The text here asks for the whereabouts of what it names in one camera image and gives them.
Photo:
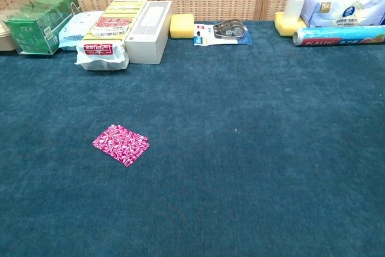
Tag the long white cardboard box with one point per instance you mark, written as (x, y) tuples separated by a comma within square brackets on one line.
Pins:
[(144, 49)]

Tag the clear box green tea bags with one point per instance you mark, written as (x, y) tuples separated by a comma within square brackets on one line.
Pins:
[(30, 34)]

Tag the teal carpet table mat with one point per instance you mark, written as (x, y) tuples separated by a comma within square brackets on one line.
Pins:
[(240, 148)]

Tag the yellow sponge block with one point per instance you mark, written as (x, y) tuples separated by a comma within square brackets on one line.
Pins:
[(182, 26), (284, 28)]

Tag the yellow sponge multipack red label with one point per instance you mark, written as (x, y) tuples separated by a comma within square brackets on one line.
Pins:
[(111, 25)]

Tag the beige lidded food container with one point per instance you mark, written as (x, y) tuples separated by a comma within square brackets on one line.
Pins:
[(6, 41)]

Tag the light blue wet wipes pack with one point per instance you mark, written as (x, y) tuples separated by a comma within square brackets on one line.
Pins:
[(75, 28)]

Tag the blue plastic wrap roll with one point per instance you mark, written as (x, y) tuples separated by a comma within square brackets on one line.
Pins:
[(331, 35)]

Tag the white blue tissue bag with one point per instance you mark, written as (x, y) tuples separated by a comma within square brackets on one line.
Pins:
[(331, 7)]

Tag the white roll cardboard core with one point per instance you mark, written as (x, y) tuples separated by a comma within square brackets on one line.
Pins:
[(293, 8)]

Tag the correction tape blister pack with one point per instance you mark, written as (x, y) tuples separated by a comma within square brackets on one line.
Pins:
[(207, 37)]

